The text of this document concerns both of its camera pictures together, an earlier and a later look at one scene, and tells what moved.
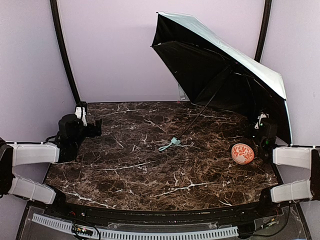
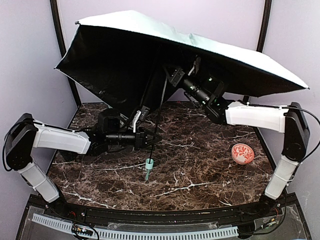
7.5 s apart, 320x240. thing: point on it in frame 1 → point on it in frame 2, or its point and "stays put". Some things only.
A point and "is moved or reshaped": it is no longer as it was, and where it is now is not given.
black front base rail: x=270 y=212 stays put
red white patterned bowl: x=242 y=153 stays put
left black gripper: x=97 y=127 → x=139 y=139
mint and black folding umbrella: x=213 y=72 is moved or reshaped
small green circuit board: x=81 y=230 stays put
